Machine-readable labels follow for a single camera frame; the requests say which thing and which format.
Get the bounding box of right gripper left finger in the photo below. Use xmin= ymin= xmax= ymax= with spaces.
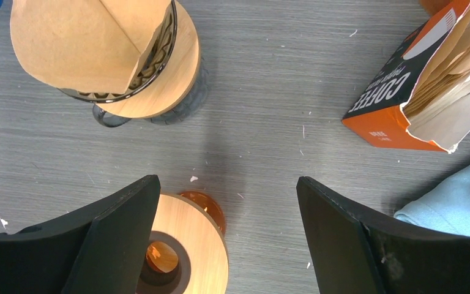
xmin=0 ymin=175 xmax=160 ymax=293

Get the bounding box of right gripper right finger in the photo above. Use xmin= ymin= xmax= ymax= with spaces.
xmin=296 ymin=176 xmax=470 ymax=293

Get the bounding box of amber glass carafe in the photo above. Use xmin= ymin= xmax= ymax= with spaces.
xmin=146 ymin=190 xmax=226 ymax=274

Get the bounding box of wooden dripper ring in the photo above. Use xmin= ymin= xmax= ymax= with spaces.
xmin=135 ymin=193 xmax=229 ymax=294
xmin=97 ymin=0 xmax=201 ymax=119

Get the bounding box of brown paper coffee filter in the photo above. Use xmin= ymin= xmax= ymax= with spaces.
xmin=10 ymin=0 xmax=171 ymax=94

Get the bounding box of orange coffee filter box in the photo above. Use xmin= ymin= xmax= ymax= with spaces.
xmin=342 ymin=1 xmax=470 ymax=153

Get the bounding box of light blue cloth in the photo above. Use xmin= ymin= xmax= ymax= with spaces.
xmin=394 ymin=165 xmax=470 ymax=237

